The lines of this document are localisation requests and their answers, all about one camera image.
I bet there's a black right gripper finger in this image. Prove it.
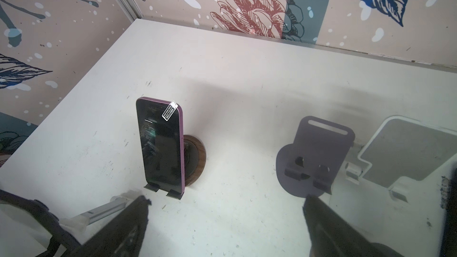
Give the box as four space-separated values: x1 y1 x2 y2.
303 195 401 257

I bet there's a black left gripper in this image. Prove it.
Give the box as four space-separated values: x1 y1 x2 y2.
1 190 151 257

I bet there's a black phone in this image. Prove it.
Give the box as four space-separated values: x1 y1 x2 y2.
136 97 185 199
439 170 457 257

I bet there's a white right phone stand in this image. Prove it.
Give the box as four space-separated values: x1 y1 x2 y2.
344 115 457 202

